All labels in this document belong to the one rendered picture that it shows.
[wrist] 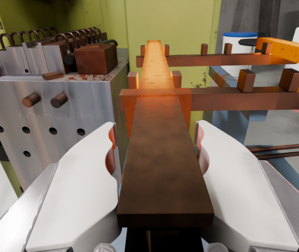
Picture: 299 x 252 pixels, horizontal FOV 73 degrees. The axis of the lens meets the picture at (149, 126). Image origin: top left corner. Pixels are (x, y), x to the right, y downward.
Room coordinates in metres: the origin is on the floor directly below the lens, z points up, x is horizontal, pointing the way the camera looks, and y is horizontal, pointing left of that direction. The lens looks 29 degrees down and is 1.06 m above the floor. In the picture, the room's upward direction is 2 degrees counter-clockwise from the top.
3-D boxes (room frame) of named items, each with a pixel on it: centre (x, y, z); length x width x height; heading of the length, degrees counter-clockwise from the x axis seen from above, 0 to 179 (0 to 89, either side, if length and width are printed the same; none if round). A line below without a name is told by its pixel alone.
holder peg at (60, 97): (0.49, 0.23, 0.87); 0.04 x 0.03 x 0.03; 173
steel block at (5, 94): (0.79, 0.25, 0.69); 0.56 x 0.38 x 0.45; 173
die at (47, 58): (0.79, 0.30, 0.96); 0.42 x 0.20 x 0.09; 173
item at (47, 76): (0.54, 0.25, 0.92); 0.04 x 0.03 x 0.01; 132
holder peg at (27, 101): (0.50, 0.31, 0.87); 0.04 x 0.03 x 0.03; 173
